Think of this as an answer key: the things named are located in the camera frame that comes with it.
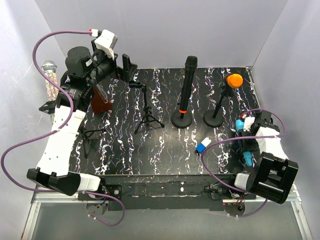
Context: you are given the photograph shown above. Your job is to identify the brown red box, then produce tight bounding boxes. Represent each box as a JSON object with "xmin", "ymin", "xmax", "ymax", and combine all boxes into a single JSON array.
[{"xmin": 90, "ymin": 86, "xmax": 112, "ymax": 114}]

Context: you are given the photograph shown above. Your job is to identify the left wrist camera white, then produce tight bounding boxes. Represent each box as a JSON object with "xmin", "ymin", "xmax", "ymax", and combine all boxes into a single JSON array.
[{"xmin": 94, "ymin": 29, "xmax": 118, "ymax": 60}]

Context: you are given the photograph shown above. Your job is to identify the black tripod mic stand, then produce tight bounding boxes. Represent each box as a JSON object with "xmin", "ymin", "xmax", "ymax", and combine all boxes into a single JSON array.
[{"xmin": 128, "ymin": 80, "xmax": 165, "ymax": 134}]

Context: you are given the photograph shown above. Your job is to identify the aluminium frame rail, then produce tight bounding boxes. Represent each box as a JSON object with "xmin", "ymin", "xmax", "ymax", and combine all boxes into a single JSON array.
[{"xmin": 21, "ymin": 186, "xmax": 312, "ymax": 240}]

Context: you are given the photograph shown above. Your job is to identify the shock mount tripod stand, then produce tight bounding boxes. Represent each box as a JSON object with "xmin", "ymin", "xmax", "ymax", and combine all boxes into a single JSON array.
[{"xmin": 38, "ymin": 100, "xmax": 107, "ymax": 159}]

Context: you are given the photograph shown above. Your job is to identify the black microphone orange ring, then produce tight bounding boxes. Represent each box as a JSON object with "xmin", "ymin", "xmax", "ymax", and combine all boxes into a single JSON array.
[{"xmin": 178, "ymin": 55, "xmax": 199, "ymax": 120}]

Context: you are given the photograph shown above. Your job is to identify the blue white block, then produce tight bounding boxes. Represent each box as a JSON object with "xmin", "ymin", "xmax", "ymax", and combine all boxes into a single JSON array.
[{"xmin": 195, "ymin": 137, "xmax": 212, "ymax": 154}]

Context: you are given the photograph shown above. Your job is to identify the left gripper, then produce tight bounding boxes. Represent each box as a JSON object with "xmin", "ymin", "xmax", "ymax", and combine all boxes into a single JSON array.
[{"xmin": 86, "ymin": 40, "xmax": 137, "ymax": 87}]

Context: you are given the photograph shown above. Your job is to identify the cyan toy microphone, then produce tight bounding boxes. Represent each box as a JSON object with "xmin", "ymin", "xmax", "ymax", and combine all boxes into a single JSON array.
[{"xmin": 235, "ymin": 119, "xmax": 253, "ymax": 167}]

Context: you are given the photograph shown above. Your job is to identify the glitter silver microphone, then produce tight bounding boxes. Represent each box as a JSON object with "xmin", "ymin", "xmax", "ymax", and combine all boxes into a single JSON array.
[{"xmin": 40, "ymin": 59, "xmax": 61, "ymax": 125}]

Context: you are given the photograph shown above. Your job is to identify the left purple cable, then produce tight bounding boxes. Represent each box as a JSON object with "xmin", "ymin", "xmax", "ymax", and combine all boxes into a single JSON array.
[{"xmin": 1, "ymin": 28, "xmax": 126, "ymax": 227}]

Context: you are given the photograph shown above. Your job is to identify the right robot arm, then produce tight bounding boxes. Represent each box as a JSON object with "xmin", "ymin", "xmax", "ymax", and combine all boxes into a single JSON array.
[{"xmin": 226, "ymin": 110, "xmax": 299, "ymax": 204}]

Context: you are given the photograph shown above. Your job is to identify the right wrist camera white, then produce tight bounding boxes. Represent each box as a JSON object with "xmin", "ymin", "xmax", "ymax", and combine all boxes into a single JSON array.
[{"xmin": 243, "ymin": 116, "xmax": 256, "ymax": 132}]

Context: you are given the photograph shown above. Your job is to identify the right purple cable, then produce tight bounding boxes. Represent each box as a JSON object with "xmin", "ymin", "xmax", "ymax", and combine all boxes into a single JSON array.
[{"xmin": 201, "ymin": 108, "xmax": 287, "ymax": 218}]

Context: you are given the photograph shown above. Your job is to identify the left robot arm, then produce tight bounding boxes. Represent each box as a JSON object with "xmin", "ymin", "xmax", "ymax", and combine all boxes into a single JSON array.
[{"xmin": 26, "ymin": 46, "xmax": 138, "ymax": 200}]

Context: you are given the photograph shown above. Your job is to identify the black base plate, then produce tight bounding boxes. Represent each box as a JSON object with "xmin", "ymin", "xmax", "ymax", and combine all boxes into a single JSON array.
[{"xmin": 78, "ymin": 174, "xmax": 258, "ymax": 211}]

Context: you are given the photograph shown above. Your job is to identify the purple cable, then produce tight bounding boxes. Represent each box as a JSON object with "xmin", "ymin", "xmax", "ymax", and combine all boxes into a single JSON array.
[
  {"xmin": 201, "ymin": 108, "xmax": 287, "ymax": 218},
  {"xmin": 1, "ymin": 28, "xmax": 126, "ymax": 227}
]

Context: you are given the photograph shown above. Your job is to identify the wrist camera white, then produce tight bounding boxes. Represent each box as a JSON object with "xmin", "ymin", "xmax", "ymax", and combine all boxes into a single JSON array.
[
  {"xmin": 94, "ymin": 29, "xmax": 118, "ymax": 60},
  {"xmin": 243, "ymin": 116, "xmax": 256, "ymax": 132}
]

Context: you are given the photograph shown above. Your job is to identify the round base stand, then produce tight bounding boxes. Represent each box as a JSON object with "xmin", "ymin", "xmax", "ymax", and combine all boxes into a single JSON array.
[
  {"xmin": 203, "ymin": 86, "xmax": 225, "ymax": 128},
  {"xmin": 171, "ymin": 110, "xmax": 193, "ymax": 129}
]

